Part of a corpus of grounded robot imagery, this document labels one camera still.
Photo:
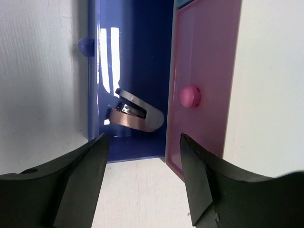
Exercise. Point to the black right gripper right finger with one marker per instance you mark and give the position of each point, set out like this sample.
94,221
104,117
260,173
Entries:
222,195

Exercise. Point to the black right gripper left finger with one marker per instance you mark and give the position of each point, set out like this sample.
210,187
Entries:
61,193

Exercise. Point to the pink drawer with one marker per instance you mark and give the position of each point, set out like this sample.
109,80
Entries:
204,44

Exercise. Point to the dark blue drawer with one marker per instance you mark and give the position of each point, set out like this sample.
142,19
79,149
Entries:
128,47

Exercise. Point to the light blue drawer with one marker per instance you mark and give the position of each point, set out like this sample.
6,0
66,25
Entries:
182,3

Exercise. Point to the white drawer organizer cabinet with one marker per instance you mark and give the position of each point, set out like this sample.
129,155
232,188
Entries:
265,129

